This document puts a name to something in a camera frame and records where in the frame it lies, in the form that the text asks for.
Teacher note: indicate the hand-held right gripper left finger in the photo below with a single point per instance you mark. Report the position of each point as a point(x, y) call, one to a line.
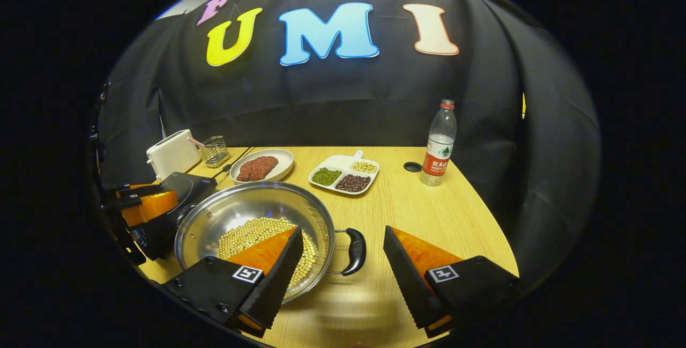
point(278, 278)

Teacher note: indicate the white toaster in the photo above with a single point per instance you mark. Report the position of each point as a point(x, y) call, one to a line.
point(171, 155)

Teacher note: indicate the white divided dish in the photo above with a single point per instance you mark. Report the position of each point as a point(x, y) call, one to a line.
point(337, 161)

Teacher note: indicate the green beans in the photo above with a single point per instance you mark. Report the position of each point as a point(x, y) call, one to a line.
point(326, 176)

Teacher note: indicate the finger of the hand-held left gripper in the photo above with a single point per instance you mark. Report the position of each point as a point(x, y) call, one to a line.
point(150, 206)
point(142, 189)

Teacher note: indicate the red beans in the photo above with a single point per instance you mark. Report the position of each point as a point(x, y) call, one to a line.
point(352, 183)

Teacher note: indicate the small heap of yellow beans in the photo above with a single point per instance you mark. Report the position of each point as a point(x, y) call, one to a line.
point(364, 167)

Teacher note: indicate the clear water bottle red label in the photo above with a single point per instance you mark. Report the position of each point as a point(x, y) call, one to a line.
point(438, 155)

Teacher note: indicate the red meat slices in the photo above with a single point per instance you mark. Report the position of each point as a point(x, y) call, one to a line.
point(257, 168)

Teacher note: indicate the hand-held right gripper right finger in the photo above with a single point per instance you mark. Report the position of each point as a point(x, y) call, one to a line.
point(404, 278)

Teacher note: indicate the white round plate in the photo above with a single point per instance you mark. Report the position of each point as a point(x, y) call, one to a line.
point(284, 163)

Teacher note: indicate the black backdrop cloth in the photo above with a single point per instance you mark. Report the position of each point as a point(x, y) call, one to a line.
point(348, 101)

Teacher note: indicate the black induction cooktop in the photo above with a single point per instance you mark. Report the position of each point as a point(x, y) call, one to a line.
point(187, 187)

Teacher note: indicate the soybeans in pot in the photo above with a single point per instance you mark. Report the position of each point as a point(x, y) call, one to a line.
point(246, 235)

